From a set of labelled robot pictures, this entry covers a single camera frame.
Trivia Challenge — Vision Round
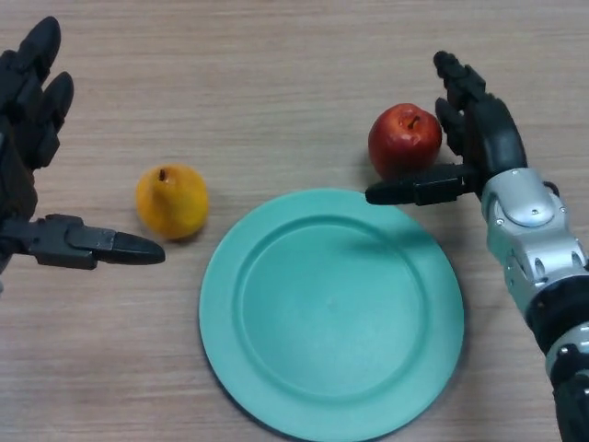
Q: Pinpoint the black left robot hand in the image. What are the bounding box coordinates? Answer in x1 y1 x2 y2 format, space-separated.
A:
0 16 167 273

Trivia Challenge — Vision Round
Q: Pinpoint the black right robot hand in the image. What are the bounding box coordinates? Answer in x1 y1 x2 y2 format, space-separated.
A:
364 50 529 207

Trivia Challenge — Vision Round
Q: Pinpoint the red apple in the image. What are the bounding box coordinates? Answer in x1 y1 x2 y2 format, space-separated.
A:
367 103 444 180

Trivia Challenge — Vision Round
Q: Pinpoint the green round plate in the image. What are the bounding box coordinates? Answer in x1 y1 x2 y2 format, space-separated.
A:
198 187 465 442

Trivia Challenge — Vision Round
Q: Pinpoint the yellow pear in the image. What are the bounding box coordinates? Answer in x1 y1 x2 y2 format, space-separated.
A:
134 164 210 241

